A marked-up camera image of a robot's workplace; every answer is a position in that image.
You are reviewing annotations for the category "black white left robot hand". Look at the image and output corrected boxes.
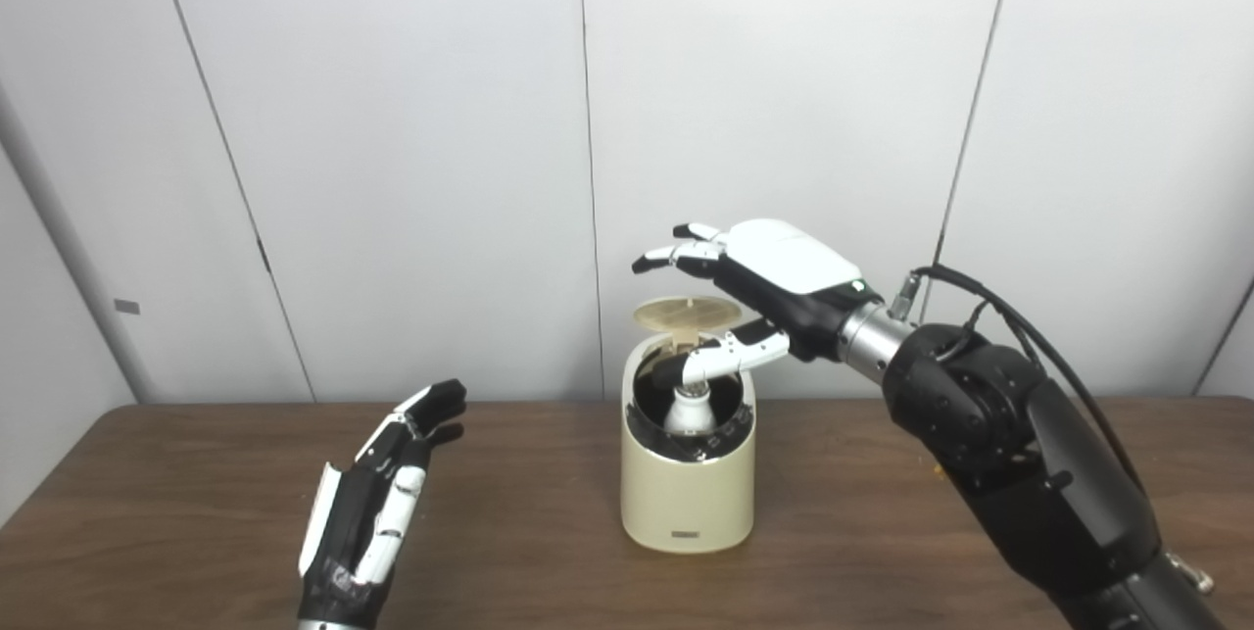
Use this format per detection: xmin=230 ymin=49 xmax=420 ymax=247
xmin=297 ymin=378 xmax=468 ymax=626

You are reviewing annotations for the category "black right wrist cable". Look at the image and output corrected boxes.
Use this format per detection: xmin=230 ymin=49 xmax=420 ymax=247
xmin=887 ymin=264 xmax=1147 ymax=494

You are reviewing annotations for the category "cream round bin lid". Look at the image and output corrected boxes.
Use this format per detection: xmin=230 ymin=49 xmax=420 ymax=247
xmin=632 ymin=295 xmax=744 ymax=337

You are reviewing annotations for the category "cream-colored bin body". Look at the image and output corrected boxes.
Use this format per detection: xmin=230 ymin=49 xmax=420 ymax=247
xmin=619 ymin=331 xmax=757 ymax=555

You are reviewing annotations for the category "small white plastic bottle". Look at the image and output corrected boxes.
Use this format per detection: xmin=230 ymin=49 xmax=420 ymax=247
xmin=663 ymin=383 xmax=718 ymax=438

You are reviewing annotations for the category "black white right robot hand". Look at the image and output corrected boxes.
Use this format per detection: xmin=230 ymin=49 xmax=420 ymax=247
xmin=632 ymin=218 xmax=878 ymax=386

